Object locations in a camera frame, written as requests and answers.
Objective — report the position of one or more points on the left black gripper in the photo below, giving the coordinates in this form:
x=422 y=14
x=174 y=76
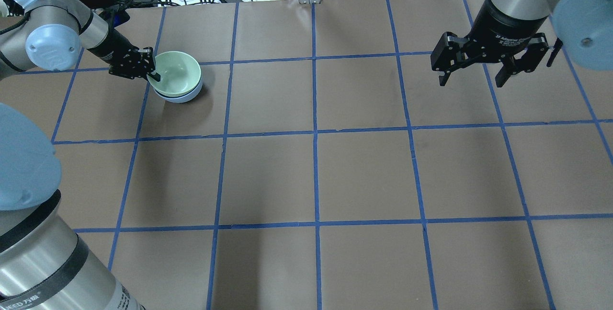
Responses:
x=108 y=46

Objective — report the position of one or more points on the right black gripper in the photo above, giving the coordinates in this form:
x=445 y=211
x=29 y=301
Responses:
x=503 y=26

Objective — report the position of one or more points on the green bowl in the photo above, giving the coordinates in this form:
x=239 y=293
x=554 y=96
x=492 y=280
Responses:
x=179 y=72

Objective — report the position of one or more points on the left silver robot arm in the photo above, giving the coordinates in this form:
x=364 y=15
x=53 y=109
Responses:
x=52 y=33

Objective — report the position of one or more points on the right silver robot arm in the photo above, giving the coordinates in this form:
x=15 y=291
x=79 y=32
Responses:
x=583 y=27

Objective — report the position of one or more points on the blue bowl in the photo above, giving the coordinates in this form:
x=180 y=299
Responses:
x=189 y=96

